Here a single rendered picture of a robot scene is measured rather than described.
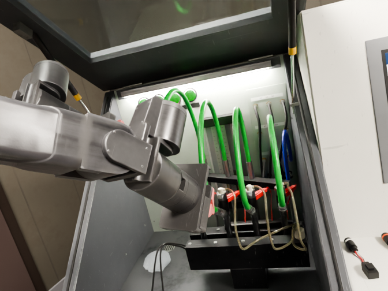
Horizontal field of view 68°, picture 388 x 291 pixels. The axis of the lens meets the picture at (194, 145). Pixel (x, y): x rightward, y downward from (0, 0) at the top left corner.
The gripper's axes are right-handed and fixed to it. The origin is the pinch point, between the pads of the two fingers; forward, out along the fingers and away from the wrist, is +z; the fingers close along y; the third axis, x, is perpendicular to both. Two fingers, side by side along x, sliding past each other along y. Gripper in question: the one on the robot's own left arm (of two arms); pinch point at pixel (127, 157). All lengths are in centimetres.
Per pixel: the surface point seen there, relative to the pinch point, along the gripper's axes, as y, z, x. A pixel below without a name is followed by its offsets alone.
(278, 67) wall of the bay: -23, 38, -44
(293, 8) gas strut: -34.5, 12.7, -32.9
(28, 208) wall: 172, 60, -41
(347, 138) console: -35, 39, -12
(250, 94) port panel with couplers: -11, 40, -39
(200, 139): -7.8, 13.8, -8.4
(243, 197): -13.0, 23.3, 3.9
